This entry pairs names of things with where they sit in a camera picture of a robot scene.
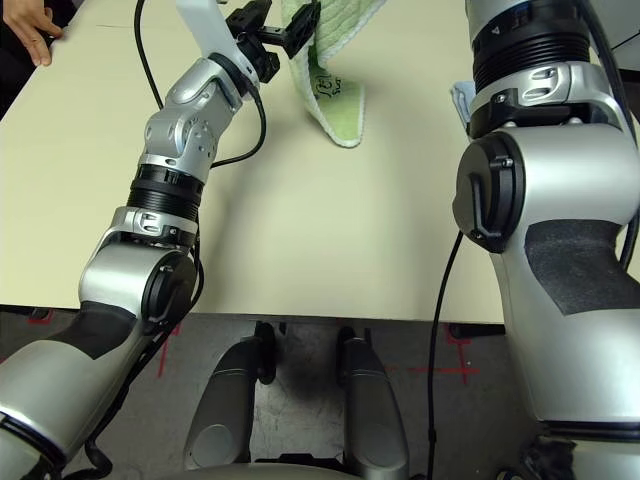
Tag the folded blue towel with embroidery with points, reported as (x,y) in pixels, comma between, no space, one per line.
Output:
(461,102)

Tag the green towel with white trim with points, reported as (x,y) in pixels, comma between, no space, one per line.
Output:
(340,115)

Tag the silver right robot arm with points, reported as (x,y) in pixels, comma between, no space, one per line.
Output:
(565,175)

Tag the bystander bare hand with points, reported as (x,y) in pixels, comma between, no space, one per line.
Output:
(35,25)

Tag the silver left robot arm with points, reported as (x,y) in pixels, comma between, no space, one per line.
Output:
(125,280)

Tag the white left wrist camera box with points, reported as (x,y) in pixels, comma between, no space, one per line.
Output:
(205,25)

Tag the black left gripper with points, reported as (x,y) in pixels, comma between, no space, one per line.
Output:
(257,57)

